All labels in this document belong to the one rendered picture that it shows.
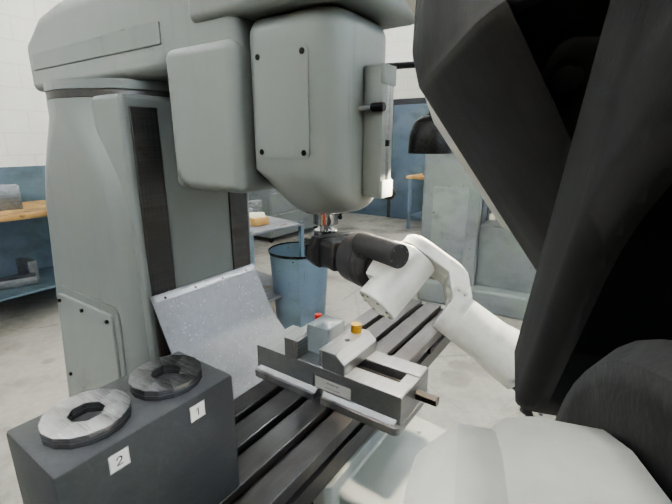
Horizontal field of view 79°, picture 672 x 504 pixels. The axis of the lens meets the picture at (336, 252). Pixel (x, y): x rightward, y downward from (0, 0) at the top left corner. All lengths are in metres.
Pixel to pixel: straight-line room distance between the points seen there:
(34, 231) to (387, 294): 4.59
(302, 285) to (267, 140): 2.37
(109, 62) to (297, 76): 0.51
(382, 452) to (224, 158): 0.65
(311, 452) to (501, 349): 0.36
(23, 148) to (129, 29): 3.98
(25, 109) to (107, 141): 3.98
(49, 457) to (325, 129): 0.53
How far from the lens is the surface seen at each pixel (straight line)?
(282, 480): 0.71
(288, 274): 3.03
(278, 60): 0.72
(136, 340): 1.06
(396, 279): 0.58
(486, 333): 0.58
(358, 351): 0.83
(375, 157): 0.70
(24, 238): 4.96
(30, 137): 4.96
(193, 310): 1.05
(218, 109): 0.79
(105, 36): 1.09
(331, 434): 0.78
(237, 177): 0.76
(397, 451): 0.93
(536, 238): 0.19
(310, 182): 0.69
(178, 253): 1.03
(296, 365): 0.87
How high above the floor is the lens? 1.43
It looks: 15 degrees down
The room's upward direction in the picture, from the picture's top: straight up
